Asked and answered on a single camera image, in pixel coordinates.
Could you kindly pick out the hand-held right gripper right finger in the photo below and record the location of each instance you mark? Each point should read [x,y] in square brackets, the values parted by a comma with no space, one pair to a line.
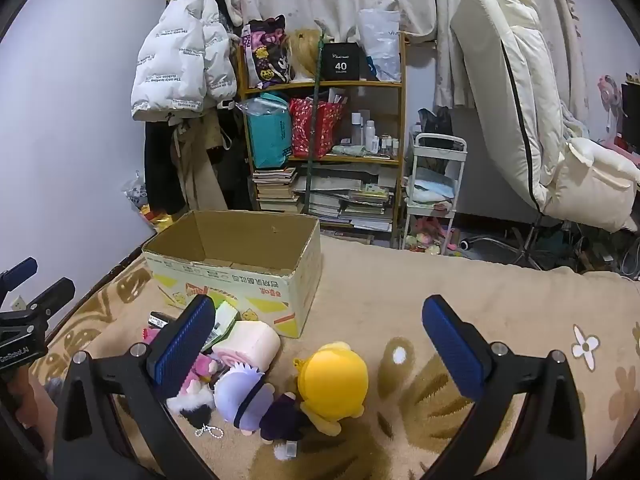
[452,350]

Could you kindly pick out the beige coat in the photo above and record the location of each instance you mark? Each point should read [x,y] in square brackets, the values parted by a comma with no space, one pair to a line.
[197,175]

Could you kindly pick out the pink roll cake plush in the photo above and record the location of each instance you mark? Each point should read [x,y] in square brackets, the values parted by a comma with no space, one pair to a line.
[250,342]

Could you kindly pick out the black monitor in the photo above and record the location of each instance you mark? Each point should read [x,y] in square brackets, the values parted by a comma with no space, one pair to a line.
[631,110]

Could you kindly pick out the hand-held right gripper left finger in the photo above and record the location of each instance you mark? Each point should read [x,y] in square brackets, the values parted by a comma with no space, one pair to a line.
[182,347]

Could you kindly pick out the white folding stool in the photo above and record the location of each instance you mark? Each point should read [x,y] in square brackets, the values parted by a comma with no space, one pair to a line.
[440,141]

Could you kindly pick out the teal shopping bag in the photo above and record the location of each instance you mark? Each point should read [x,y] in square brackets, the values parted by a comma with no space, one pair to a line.
[270,135]

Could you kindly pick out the pile of pastel plush toys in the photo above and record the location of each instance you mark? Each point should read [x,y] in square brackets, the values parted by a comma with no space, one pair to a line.
[425,237]

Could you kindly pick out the green pole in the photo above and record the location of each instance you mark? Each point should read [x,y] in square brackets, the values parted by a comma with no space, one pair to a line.
[315,125]

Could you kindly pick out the white plastic bag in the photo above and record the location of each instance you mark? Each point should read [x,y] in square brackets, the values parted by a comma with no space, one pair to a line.
[380,45]

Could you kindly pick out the cream padded chair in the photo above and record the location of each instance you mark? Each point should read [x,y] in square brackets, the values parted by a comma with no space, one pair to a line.
[500,60]

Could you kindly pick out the black tissue packet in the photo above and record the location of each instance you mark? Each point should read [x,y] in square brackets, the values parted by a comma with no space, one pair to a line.
[160,320]

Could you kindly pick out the blonde wig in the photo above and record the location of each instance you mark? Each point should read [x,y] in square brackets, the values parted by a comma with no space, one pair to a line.
[302,55]

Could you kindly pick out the clear bag of toys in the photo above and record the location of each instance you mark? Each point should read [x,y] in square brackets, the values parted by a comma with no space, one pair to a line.
[137,195]

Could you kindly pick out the pink strawberry plush toy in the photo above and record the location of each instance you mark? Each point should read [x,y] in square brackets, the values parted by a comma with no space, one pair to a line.
[200,367]

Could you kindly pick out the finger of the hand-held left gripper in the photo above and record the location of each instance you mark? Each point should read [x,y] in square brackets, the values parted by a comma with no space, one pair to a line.
[20,272]
[52,295]

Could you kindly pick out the pink desk fan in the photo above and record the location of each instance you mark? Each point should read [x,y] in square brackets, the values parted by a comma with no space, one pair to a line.
[611,95]

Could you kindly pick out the black box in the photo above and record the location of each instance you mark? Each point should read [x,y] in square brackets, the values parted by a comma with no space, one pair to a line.
[340,62]

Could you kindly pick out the white wall outlet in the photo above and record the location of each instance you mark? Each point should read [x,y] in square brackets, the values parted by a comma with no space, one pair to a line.
[18,304]

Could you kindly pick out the lavender cloth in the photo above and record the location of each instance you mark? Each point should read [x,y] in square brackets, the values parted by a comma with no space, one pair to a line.
[54,386]

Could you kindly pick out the row of small bottles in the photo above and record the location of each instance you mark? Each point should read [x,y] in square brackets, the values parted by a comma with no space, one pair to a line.
[370,135]

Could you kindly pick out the wooden shelf unit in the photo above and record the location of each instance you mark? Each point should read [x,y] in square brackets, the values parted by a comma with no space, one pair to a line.
[350,83]

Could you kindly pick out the person's left hand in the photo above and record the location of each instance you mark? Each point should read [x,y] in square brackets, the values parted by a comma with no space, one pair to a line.
[35,405]

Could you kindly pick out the white puffer jacket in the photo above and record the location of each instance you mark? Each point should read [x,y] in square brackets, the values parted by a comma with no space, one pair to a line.
[180,60]

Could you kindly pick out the red gift bag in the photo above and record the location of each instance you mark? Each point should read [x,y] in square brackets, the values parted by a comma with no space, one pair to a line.
[325,130]

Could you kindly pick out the green tissue packet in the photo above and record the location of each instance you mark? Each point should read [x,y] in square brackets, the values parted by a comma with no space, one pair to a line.
[225,317]

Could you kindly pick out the lavender-haired plush doll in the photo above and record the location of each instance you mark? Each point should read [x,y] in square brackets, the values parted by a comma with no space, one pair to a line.
[240,395]

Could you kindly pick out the yellow-haired plush doll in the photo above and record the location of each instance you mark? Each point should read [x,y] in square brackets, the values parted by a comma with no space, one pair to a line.
[330,380]

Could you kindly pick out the printed cardboard box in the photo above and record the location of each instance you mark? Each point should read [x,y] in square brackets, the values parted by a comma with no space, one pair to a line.
[280,285]

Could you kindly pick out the black coat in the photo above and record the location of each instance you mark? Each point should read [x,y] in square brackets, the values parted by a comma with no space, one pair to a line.
[157,170]

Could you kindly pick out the black printed tote bag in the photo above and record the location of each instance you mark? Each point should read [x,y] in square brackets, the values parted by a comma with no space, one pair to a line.
[265,60]

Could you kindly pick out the stack of books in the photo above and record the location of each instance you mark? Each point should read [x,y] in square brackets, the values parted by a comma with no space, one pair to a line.
[280,190]

